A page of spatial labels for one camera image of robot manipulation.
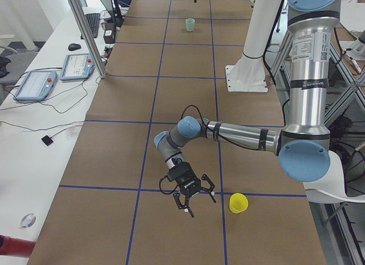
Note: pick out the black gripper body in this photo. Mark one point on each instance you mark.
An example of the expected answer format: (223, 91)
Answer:
(190, 187)

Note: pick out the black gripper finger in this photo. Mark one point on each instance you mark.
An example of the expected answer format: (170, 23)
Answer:
(210, 189)
(183, 206)

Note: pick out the yellow plastic cup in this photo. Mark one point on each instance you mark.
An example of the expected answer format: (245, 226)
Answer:
(238, 203)

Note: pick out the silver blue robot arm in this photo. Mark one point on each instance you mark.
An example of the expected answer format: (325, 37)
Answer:
(302, 146)

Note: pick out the light green plastic cup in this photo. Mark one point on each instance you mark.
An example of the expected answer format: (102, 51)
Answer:
(190, 24)

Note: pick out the small black square pad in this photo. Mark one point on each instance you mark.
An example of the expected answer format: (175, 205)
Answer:
(47, 140)

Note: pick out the far blue teach pendant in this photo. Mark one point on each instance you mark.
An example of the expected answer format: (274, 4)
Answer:
(77, 67)

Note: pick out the blue teach pendant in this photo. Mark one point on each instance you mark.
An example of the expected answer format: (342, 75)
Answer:
(36, 86)
(77, 67)

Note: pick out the black box with label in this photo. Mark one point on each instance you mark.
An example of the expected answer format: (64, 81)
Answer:
(109, 35)

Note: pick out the black computer mouse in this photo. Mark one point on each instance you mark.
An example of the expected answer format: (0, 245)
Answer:
(74, 46)

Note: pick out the near blue teach pendant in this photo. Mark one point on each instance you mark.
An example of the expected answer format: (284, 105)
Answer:
(36, 86)

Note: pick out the red cylinder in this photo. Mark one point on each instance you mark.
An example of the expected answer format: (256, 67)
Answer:
(16, 247)

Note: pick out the black keyboard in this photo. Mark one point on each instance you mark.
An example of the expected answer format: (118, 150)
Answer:
(93, 20)

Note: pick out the white camera mast pedestal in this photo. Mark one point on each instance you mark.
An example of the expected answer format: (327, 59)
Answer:
(248, 74)

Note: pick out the aluminium frame post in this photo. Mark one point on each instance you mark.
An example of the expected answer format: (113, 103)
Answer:
(84, 28)

